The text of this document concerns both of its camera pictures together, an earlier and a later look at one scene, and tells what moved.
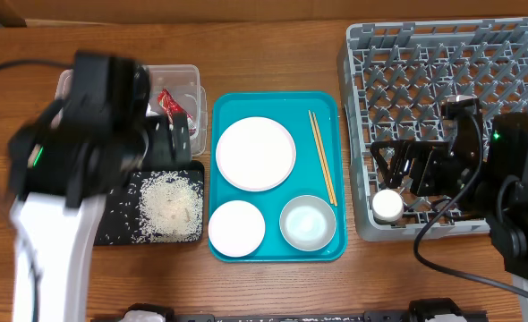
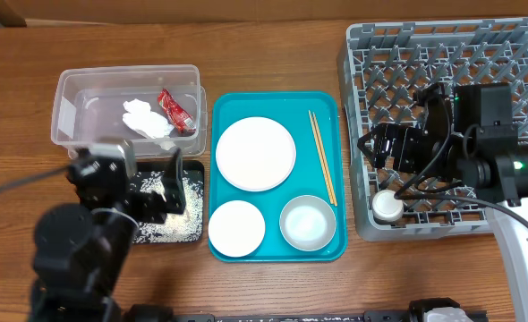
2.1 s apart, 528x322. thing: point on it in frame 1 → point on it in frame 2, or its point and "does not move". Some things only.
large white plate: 256,154 does not move
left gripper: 162,152 → 153,205
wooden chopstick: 319,156 does not move
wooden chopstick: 325,159 does not move
